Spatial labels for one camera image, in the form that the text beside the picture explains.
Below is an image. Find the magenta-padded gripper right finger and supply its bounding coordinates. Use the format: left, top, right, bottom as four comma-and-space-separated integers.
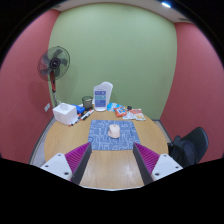
132, 142, 184, 186

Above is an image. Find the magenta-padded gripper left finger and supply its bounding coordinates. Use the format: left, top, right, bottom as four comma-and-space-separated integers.
40, 141, 94, 186

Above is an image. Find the cream computer mouse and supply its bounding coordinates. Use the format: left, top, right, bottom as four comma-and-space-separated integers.
107, 123, 122, 139

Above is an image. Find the blue patterned mouse pad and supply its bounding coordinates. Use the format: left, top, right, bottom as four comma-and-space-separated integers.
87, 119, 142, 152

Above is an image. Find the black bag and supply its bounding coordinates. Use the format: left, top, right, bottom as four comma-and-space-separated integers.
168, 134, 198, 168

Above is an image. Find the black office chair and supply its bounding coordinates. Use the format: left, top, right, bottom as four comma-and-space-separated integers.
179, 126, 210, 165

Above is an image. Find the black marker red cap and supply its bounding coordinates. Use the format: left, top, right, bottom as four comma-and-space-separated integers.
68, 114, 83, 128
79, 109, 95, 122

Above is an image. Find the white tissue box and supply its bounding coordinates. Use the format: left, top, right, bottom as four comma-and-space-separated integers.
52, 102, 79, 126

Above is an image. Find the orange white snack packet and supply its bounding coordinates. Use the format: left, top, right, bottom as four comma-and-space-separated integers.
129, 108, 147, 122

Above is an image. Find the blue small box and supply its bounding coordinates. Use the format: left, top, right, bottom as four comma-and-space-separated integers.
75, 105, 86, 115

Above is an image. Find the dark mesh pen cup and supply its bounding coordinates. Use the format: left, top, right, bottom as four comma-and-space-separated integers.
81, 95, 94, 111

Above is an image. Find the light blue snack packet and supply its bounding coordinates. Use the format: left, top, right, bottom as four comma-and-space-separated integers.
106, 102, 118, 112

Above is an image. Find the black standing fan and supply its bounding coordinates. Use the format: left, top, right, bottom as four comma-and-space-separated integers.
37, 45, 71, 108

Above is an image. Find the ceiling light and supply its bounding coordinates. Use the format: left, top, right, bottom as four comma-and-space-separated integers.
160, 1, 173, 9

